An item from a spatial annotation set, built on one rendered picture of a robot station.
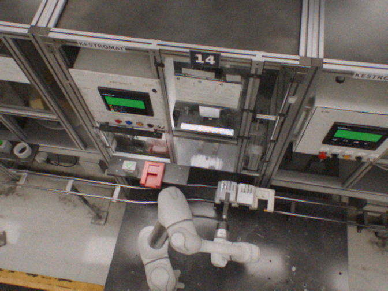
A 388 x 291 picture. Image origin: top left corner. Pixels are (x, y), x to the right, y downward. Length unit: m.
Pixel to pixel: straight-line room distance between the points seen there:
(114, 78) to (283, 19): 0.78
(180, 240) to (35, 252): 2.01
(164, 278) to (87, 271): 1.21
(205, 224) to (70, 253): 1.32
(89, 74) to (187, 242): 0.88
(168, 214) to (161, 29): 0.82
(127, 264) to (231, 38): 1.61
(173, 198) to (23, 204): 2.14
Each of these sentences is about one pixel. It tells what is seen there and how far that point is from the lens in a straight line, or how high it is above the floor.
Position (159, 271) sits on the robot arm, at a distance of 2.24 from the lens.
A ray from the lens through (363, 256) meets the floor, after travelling 3.46.
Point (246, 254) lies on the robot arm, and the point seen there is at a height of 1.03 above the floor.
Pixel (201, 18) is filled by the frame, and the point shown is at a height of 2.01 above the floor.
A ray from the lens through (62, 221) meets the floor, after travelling 3.50.
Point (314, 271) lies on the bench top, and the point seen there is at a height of 0.68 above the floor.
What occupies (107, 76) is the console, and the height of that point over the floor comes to 1.82.
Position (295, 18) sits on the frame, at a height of 2.01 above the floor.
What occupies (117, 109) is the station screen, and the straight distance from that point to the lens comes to 1.93.
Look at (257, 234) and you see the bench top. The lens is 2.57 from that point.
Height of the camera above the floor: 3.16
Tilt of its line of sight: 63 degrees down
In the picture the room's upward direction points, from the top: 3 degrees counter-clockwise
